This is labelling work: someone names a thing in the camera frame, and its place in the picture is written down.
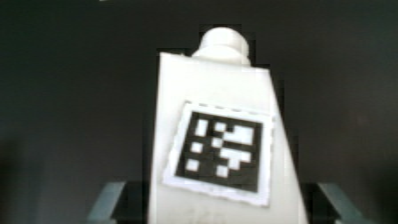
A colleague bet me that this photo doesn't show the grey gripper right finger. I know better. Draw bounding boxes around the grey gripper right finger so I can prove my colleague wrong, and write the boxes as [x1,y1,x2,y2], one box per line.
[314,183,363,224]

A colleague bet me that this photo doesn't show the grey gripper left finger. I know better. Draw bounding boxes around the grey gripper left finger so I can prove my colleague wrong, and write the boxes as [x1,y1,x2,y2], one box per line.
[88,182,127,224]

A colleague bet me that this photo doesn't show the white leg block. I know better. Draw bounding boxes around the white leg block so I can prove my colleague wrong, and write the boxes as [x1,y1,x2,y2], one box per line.
[148,27,310,224]

